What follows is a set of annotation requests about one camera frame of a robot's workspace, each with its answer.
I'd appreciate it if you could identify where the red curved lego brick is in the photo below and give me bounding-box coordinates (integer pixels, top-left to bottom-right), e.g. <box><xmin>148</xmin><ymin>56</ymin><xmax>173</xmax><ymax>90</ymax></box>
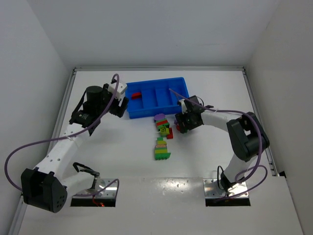
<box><xmin>131</xmin><ymin>92</ymin><xmax>142</xmax><ymax>100</ymax></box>

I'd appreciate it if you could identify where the lime green lego brick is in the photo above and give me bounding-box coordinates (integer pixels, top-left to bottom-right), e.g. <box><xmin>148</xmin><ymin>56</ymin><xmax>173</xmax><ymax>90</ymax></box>
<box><xmin>159</xmin><ymin>126</ymin><xmax>170</xmax><ymax>137</ymax></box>

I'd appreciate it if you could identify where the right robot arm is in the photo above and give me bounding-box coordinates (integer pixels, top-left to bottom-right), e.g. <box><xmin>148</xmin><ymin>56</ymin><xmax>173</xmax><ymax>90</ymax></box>
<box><xmin>175</xmin><ymin>95</ymin><xmax>269</xmax><ymax>191</ymax></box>

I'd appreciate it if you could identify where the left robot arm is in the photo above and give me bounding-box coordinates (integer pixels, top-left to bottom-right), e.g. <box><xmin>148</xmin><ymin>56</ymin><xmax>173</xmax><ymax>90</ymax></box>
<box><xmin>21</xmin><ymin>82</ymin><xmax>129</xmax><ymax>213</ymax></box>

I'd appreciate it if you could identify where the green red striped lego stack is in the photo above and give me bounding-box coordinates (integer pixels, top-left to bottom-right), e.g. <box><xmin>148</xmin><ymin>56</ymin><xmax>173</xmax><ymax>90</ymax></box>
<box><xmin>155</xmin><ymin>118</ymin><xmax>170</xmax><ymax>128</ymax></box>

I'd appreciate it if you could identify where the purple round lego brick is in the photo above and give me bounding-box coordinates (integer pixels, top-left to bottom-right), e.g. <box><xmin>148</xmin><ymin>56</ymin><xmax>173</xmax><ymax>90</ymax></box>
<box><xmin>154</xmin><ymin>114</ymin><xmax>165</xmax><ymax>122</ymax></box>

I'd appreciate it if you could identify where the blue divided plastic bin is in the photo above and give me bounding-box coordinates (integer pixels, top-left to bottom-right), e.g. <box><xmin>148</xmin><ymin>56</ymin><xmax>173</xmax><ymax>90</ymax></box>
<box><xmin>125</xmin><ymin>77</ymin><xmax>189</xmax><ymax>119</ymax></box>

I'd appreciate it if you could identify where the green yellow lego stack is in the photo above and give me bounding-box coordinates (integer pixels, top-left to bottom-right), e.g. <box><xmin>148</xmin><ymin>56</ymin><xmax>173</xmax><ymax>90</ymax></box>
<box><xmin>154</xmin><ymin>137</ymin><xmax>171</xmax><ymax>161</ymax></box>

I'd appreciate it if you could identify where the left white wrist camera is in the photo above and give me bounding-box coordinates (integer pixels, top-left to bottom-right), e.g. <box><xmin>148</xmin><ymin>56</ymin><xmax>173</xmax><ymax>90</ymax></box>
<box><xmin>108</xmin><ymin>82</ymin><xmax>127</xmax><ymax>100</ymax></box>

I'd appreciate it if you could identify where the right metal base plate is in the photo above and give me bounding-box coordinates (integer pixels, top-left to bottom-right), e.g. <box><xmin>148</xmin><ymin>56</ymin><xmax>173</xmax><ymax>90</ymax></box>
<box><xmin>203</xmin><ymin>178</ymin><xmax>249</xmax><ymax>199</ymax></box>

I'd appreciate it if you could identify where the metal base plate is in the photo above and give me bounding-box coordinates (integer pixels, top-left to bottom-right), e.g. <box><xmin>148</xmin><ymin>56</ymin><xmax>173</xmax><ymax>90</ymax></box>
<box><xmin>203</xmin><ymin>178</ymin><xmax>249</xmax><ymax>199</ymax></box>
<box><xmin>72</xmin><ymin>178</ymin><xmax>120</xmax><ymax>199</ymax></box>

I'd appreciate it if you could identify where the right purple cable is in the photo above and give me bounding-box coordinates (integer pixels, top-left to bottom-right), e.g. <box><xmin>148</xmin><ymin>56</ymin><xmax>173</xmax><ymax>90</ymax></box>
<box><xmin>168</xmin><ymin>88</ymin><xmax>268</xmax><ymax>202</ymax></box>

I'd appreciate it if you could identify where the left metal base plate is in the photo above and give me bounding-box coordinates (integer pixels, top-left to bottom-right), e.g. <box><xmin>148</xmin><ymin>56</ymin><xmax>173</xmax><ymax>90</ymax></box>
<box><xmin>72</xmin><ymin>178</ymin><xmax>120</xmax><ymax>199</ymax></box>

